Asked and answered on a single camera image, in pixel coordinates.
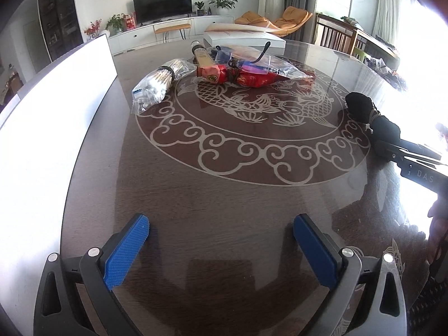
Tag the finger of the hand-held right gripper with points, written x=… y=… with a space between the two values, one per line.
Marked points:
x=420 y=147
x=385 y=151

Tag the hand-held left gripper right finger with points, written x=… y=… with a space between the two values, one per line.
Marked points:
x=316 y=252

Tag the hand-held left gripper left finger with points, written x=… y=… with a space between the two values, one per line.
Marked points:
x=126 y=252

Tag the person's right hand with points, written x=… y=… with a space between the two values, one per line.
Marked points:
x=439 y=227

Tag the cluttered side table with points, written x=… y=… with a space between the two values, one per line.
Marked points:
x=381 y=56

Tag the wooden dining chair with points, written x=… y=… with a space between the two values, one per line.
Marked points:
x=332 y=35

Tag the clear bag with blue items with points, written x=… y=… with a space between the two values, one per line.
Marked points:
x=280 y=66

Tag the white panel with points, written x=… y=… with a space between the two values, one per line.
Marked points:
x=52 y=129

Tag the red patterned pouch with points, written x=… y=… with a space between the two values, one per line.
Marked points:
x=252 y=78

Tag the orange lounge chair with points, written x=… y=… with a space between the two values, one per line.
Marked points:
x=290 y=15

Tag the plastic bag of white sticks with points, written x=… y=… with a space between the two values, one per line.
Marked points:
x=154 y=84

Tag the white flat box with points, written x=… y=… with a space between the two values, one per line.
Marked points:
x=245 y=36

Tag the gold bottle with silver cap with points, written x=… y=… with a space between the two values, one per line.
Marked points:
x=204 y=56

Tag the white television cabinet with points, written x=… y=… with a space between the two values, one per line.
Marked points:
x=136 y=38

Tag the large leafy potted plant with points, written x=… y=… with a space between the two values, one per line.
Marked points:
x=222 y=2

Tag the red flower arrangement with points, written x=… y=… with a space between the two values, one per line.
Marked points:
x=92 y=28

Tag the wooden stool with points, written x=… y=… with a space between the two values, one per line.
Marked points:
x=173 y=28

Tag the green potted plant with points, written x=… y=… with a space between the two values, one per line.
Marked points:
x=115 y=22

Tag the red gift box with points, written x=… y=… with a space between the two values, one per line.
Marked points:
x=130 y=21

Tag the small potted plant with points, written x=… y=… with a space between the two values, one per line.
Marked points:
x=199 y=7

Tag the dark display cabinet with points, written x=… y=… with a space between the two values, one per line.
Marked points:
x=59 y=17

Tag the black television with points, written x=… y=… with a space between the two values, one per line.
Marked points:
x=162 y=5

